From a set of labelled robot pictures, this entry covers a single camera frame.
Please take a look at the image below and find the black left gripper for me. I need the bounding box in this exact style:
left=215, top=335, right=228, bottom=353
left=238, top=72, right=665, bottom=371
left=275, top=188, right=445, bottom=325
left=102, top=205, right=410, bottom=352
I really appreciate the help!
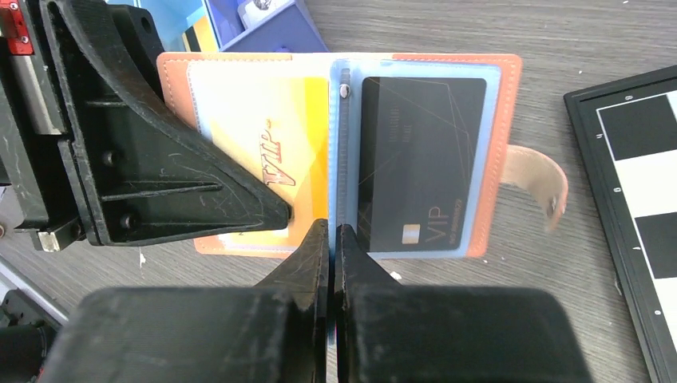
left=1, top=1, right=291, bottom=252

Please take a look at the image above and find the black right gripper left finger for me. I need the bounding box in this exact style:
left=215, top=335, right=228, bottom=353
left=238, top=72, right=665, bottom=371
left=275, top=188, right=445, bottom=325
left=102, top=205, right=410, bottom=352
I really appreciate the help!
left=41, top=219, right=329, bottom=382

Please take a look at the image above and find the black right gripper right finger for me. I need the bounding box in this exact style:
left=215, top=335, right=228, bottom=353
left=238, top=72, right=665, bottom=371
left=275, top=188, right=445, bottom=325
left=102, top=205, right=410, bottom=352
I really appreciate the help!
left=334, top=225, right=592, bottom=382

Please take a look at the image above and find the yellow VIP card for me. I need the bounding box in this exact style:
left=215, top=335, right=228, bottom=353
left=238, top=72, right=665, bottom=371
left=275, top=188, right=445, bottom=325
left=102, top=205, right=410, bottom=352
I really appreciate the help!
left=190, top=75, right=328, bottom=258

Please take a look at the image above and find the orange leather card holder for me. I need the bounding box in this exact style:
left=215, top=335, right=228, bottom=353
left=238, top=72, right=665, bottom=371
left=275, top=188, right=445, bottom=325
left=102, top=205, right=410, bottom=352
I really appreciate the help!
left=156, top=53, right=568, bottom=259

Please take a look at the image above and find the black VIP card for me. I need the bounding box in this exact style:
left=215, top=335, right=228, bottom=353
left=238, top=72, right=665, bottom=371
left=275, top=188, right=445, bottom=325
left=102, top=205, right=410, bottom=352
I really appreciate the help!
left=358, top=77, right=487, bottom=253

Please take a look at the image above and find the blue purple drawer organizer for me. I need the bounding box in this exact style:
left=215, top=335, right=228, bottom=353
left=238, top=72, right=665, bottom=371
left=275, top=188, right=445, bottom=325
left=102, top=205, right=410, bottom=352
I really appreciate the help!
left=109, top=1, right=328, bottom=53

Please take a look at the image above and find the black white chessboard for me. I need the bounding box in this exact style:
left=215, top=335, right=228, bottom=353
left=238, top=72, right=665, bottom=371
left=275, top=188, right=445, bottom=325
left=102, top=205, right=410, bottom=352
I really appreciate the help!
left=564, top=67, right=676, bottom=382

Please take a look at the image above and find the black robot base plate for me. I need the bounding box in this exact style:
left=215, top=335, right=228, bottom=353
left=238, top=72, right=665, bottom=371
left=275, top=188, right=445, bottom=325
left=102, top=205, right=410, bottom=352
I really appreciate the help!
left=1, top=289, right=61, bottom=383

